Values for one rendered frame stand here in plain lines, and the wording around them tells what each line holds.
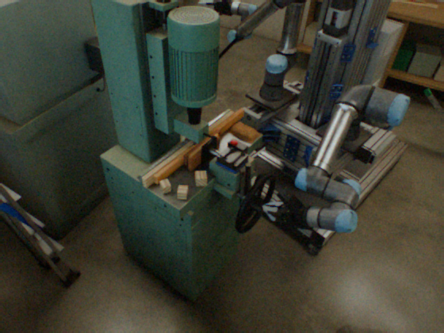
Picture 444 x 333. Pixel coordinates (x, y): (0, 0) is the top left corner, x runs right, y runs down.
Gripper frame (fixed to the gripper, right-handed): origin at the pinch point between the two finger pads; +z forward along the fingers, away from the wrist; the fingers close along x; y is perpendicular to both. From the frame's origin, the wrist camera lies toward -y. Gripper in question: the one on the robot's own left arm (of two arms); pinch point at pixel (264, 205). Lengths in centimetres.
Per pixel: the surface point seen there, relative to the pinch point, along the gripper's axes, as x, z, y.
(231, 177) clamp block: 0.5, 11.8, -12.6
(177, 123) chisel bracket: 2.7, 32.3, -37.2
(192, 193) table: -13.3, 21.4, -13.5
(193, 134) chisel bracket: 2.7, 25.6, -31.6
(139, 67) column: -4, 30, -64
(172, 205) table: -22.6, 23.1, -14.5
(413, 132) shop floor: 237, 20, 98
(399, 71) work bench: 295, 42, 57
